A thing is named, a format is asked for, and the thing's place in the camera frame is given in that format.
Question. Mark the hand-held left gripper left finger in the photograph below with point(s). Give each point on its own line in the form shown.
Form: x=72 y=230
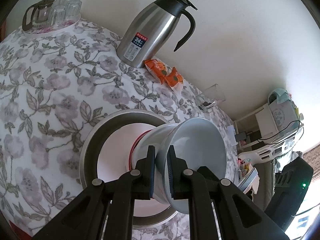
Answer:
x=151 y=175

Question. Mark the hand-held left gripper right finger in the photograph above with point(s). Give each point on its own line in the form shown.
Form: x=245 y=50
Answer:
x=171 y=175

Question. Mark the strawberry print bowl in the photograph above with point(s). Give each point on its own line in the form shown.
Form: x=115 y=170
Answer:
x=142 y=147

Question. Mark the light blue bowl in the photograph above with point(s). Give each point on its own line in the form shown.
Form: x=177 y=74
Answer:
x=200 y=142

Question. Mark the stainless steel plate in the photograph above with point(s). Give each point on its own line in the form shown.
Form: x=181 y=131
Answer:
x=86 y=155

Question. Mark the white power strip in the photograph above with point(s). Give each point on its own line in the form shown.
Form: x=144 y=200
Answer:
x=231 y=135

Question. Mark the black charger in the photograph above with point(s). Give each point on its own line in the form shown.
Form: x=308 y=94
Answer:
x=241 y=137

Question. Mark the white shelf rack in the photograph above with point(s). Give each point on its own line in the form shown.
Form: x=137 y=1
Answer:
x=262 y=122

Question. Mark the white printed box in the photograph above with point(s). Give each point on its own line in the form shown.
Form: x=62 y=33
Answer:
x=282 y=115

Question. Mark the dark dried fruits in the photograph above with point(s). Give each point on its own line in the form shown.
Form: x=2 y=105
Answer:
x=205 y=103

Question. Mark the glass ashtray dish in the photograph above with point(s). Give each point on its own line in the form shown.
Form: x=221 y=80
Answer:
x=215 y=92

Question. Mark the orange snack packet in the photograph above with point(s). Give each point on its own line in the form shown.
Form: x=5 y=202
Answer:
x=156 y=67
x=173 y=78

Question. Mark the teal cloth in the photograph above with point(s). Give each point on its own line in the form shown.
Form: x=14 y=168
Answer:
x=280 y=95

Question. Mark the grey floral tablecloth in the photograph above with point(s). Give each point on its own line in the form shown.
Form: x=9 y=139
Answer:
x=50 y=92

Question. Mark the stainless steel thermos jug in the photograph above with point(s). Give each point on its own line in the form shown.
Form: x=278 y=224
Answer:
x=145 y=37

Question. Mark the white round tray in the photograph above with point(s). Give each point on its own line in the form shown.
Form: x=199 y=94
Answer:
x=62 y=29

